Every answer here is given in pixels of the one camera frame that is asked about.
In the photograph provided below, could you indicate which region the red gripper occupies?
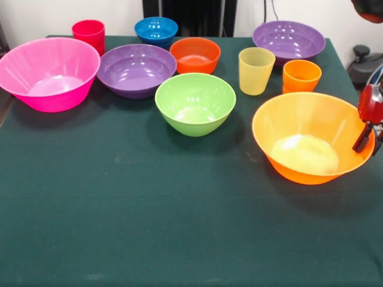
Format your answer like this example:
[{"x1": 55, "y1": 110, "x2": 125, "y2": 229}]
[{"x1": 352, "y1": 84, "x2": 383, "y2": 154}]

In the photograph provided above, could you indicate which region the large orange bowl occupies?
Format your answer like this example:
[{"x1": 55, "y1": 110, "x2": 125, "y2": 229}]
[{"x1": 251, "y1": 91, "x2": 376, "y2": 185}]

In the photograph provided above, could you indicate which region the grey base with black knob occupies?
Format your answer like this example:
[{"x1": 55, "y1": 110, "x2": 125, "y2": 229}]
[{"x1": 346, "y1": 44, "x2": 383, "y2": 87}]

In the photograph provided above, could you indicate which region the orange cup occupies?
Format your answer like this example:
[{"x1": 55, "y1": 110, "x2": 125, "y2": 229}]
[{"x1": 282, "y1": 59, "x2": 323, "y2": 95}]

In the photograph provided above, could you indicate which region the purple bowl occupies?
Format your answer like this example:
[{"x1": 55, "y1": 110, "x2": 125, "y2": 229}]
[
  {"x1": 96, "y1": 44, "x2": 178, "y2": 100},
  {"x1": 252, "y1": 20, "x2": 327, "y2": 68}
]

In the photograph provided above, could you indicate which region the yellow-green cup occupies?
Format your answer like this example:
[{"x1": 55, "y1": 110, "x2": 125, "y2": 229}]
[{"x1": 238, "y1": 47, "x2": 276, "y2": 96}]

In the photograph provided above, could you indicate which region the green bowl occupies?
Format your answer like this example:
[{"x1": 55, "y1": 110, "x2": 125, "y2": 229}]
[{"x1": 154, "y1": 72, "x2": 237, "y2": 138}]

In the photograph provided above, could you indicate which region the small red-orange bowl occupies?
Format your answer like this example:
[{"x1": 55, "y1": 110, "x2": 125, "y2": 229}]
[{"x1": 169, "y1": 36, "x2": 222, "y2": 75}]

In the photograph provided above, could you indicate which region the dark green tablecloth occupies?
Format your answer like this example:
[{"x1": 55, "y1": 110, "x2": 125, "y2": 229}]
[{"x1": 0, "y1": 35, "x2": 383, "y2": 287}]

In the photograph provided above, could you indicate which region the small blue bowl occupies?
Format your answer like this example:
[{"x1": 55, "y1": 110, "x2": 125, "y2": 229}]
[{"x1": 133, "y1": 16, "x2": 179, "y2": 50}]

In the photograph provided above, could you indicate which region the red cup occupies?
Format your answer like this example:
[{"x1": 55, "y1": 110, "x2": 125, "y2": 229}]
[{"x1": 71, "y1": 19, "x2": 106, "y2": 57}]

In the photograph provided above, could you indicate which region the large pink bowl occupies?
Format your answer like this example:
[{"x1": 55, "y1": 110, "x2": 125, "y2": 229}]
[{"x1": 0, "y1": 36, "x2": 101, "y2": 114}]

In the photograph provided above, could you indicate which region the tangle of cables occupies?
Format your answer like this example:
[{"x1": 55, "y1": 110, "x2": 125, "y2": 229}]
[{"x1": 365, "y1": 65, "x2": 383, "y2": 92}]

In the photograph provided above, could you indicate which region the thin black wall cable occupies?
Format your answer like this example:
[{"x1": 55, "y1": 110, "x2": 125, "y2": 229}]
[{"x1": 263, "y1": 0, "x2": 281, "y2": 25}]

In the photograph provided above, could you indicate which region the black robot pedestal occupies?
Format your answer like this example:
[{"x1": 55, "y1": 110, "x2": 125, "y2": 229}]
[{"x1": 142, "y1": 0, "x2": 237, "y2": 38}]

